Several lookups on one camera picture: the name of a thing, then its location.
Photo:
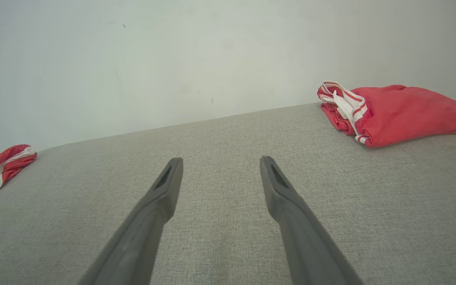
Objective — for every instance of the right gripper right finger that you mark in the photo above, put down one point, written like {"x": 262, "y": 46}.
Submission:
{"x": 307, "y": 245}

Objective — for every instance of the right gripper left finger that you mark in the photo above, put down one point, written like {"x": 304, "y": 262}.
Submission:
{"x": 141, "y": 245}

